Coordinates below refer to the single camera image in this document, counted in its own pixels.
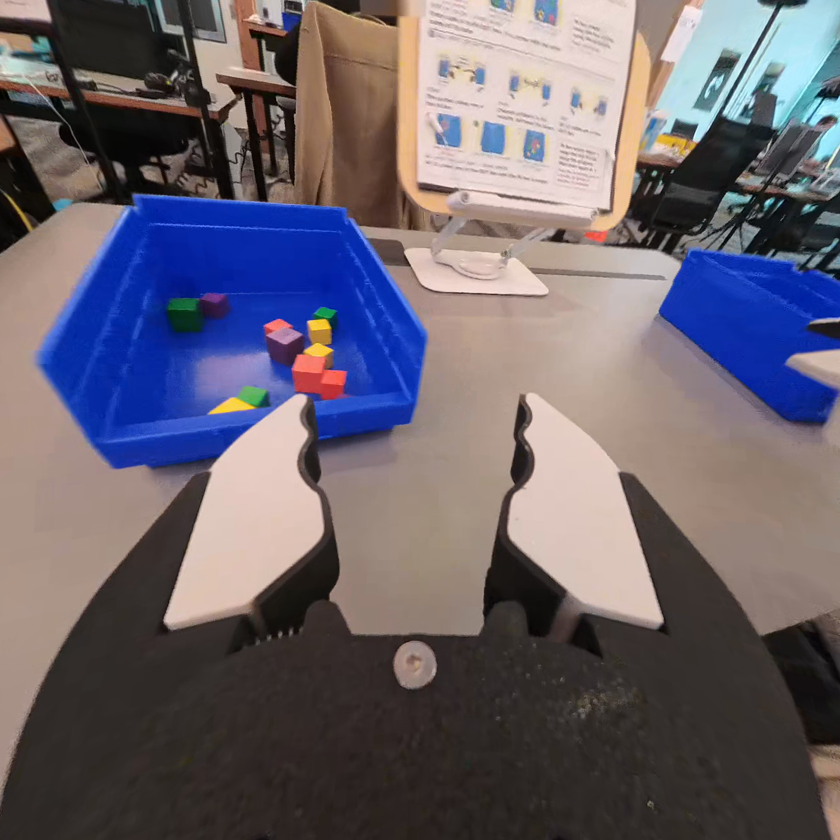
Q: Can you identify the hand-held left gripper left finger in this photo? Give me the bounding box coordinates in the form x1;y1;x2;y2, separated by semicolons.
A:
163;394;341;647

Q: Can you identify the small wooden table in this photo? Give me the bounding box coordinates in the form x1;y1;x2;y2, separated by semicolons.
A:
215;67;298;202

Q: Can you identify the printed instruction sheet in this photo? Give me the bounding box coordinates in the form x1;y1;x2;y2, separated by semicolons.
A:
416;0;637;212

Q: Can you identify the blue plastic bin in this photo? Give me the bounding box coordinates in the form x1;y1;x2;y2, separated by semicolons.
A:
36;193;429;470
658;248;840;424

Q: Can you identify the black metal pole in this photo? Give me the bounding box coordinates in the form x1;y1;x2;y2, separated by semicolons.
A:
45;0;129;206
176;0;238;199

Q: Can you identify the black monitor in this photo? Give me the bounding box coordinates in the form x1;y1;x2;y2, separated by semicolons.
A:
52;0;172;83

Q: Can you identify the long wooden table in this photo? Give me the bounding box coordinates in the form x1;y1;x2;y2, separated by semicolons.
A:
0;56;238;201
633;147;840;217

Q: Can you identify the black tripod stand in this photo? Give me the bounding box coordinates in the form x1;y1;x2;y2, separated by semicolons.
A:
705;0;809;198

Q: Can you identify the wooden display board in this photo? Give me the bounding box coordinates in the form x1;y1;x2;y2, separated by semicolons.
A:
395;0;652;232

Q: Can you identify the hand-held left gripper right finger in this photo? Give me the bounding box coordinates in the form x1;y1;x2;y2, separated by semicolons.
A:
483;392;665;647

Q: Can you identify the tan hanging coat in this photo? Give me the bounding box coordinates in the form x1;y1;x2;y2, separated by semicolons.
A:
293;0;424;232

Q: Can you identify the black office chair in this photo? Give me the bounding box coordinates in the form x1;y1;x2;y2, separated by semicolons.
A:
626;115;778;253
764;620;840;746

